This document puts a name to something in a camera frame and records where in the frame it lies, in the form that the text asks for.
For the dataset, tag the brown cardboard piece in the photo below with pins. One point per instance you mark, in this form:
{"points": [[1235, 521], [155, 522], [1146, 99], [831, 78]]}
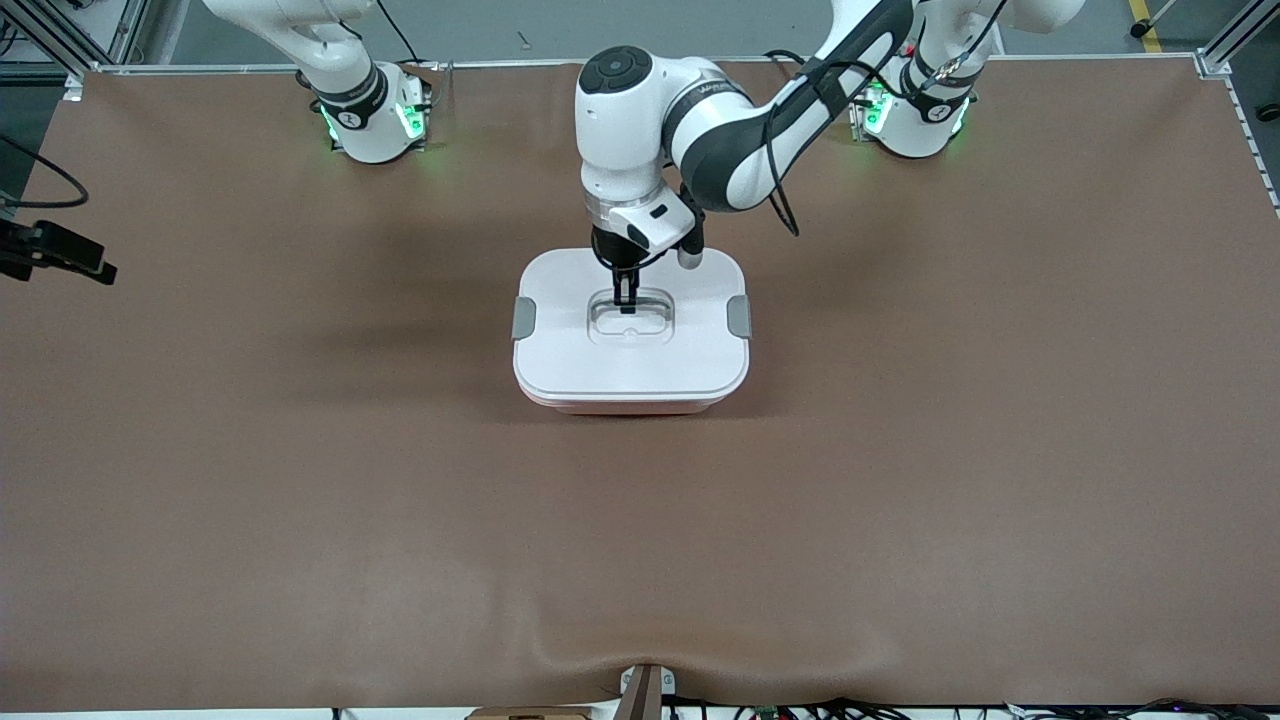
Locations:
{"points": [[530, 714]]}

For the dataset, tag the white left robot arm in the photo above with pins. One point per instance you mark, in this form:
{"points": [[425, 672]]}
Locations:
{"points": [[620, 140]]}

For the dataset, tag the pink plastic box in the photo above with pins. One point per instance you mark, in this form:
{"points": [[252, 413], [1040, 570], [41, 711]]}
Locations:
{"points": [[630, 407]]}

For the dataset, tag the grey metal bracket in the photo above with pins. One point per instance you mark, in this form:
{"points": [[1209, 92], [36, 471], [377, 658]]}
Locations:
{"points": [[645, 692]]}

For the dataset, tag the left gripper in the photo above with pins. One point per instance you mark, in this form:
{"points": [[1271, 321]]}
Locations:
{"points": [[611, 249]]}

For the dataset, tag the white box lid grey latches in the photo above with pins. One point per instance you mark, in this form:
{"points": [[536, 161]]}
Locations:
{"points": [[630, 360]]}

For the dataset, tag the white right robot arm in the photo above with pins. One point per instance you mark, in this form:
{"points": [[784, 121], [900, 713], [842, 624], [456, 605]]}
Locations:
{"points": [[370, 120]]}

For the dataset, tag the brown table mat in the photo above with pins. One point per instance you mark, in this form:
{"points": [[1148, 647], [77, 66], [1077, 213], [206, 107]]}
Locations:
{"points": [[640, 550]]}

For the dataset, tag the black round object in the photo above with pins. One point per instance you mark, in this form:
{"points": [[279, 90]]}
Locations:
{"points": [[1268, 112]]}

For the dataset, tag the aluminium frame post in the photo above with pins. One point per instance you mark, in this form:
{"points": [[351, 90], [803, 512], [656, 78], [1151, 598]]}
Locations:
{"points": [[1225, 45], [60, 30]]}

